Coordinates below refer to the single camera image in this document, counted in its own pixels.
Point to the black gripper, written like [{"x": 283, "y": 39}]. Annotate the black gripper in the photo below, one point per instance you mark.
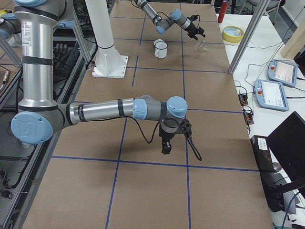
[
  {"x": 193, "y": 29},
  {"x": 166, "y": 136}
]

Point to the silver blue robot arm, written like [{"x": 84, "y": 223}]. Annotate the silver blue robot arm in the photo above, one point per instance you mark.
[
  {"x": 163, "y": 22},
  {"x": 39, "y": 116}
]

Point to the yellow rimmed bowl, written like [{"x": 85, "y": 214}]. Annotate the yellow rimmed bowl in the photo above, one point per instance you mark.
[{"x": 232, "y": 34}]

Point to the white enamel mug blue rim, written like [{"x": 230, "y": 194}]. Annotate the white enamel mug blue rim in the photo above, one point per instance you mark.
[{"x": 160, "y": 49}]

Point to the red cylinder tube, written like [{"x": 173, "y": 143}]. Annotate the red cylinder tube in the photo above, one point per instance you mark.
[{"x": 222, "y": 11}]

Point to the orange black adapter far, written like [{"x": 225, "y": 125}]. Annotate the orange black adapter far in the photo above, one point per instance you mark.
[{"x": 242, "y": 95}]

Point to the orange black adapter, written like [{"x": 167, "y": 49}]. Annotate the orange black adapter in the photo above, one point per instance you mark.
[
  {"x": 242, "y": 95},
  {"x": 248, "y": 114}
]

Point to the orange black adapter near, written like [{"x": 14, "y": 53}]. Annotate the orange black adapter near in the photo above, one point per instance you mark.
[{"x": 248, "y": 114}]

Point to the far blue teach pendant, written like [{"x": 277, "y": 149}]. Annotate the far blue teach pendant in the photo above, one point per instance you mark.
[{"x": 282, "y": 72}]

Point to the blue teach pendant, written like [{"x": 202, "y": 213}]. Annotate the blue teach pendant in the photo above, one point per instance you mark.
[
  {"x": 270, "y": 95},
  {"x": 282, "y": 72}
]

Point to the near blue teach pendant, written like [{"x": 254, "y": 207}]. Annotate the near blue teach pendant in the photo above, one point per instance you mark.
[{"x": 270, "y": 95}]

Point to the wooden plank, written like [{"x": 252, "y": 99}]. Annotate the wooden plank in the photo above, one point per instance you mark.
[{"x": 295, "y": 43}]

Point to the black desktop box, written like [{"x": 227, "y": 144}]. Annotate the black desktop box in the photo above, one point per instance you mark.
[{"x": 269, "y": 176}]

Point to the black computer monitor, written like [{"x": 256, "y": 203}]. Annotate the black computer monitor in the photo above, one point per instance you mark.
[{"x": 287, "y": 143}]

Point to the aluminium frame post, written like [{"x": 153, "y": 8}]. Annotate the aluminium frame post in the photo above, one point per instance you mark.
[{"x": 260, "y": 9}]

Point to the white pedestal column with base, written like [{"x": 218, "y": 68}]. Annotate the white pedestal column with base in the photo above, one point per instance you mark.
[{"x": 108, "y": 63}]

